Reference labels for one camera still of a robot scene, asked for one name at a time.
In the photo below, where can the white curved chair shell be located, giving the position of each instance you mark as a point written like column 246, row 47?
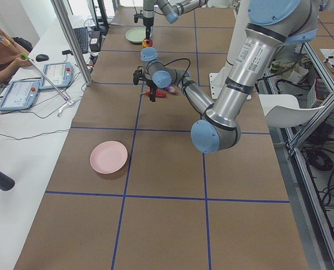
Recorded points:
column 283, row 110

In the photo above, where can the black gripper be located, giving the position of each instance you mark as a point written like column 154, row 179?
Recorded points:
column 148, row 22
column 150, row 84

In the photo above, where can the silver reacher grabber stick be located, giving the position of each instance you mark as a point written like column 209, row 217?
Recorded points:
column 47, row 84

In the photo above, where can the teach pendant tablet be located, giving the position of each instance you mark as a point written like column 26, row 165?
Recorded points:
column 60, row 74
column 20, row 95

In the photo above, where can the red chili pepper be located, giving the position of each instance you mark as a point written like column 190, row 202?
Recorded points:
column 159, row 94

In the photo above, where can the green plate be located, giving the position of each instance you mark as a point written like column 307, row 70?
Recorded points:
column 136, row 35

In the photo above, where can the black box on table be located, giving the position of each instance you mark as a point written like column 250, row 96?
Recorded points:
column 95, row 41

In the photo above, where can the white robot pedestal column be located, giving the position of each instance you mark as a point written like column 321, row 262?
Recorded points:
column 217, row 80

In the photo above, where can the near teach pendant tablet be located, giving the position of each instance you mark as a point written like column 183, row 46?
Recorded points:
column 20, row 95

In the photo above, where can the red yellow pomegranate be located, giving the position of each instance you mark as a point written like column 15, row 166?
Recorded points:
column 147, row 43

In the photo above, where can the purple eggplant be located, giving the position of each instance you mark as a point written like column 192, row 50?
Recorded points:
column 171, row 90

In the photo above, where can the pink plate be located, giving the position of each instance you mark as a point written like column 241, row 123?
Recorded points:
column 108, row 157

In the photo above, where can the far teach pendant tablet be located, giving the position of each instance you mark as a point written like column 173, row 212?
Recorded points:
column 60, row 74

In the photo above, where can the black computer mouse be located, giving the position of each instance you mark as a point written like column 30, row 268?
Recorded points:
column 41, row 57

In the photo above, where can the person in brown shirt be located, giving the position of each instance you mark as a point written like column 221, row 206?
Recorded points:
column 11, row 57

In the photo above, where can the aluminium frame post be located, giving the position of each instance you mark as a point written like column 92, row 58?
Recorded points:
column 68, row 32

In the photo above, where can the black keyboard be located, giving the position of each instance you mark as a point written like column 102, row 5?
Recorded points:
column 82, row 38

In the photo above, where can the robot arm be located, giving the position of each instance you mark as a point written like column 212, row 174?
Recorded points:
column 172, row 12
column 268, row 25

